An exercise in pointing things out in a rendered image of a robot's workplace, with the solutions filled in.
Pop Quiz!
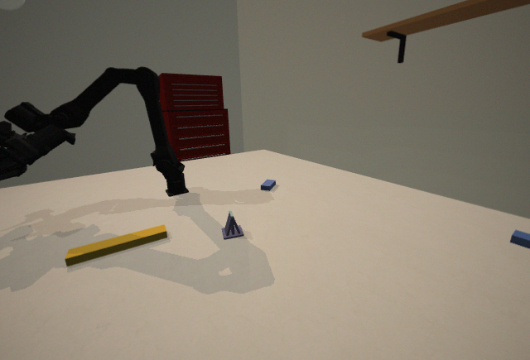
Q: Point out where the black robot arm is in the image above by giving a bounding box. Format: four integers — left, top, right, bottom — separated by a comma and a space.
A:
0, 66, 189, 197

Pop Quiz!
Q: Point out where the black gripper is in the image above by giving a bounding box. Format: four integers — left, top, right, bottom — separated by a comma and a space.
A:
0, 133, 53, 180

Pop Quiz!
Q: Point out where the yellow bar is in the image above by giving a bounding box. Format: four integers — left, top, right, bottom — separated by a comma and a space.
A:
65, 224, 167, 266

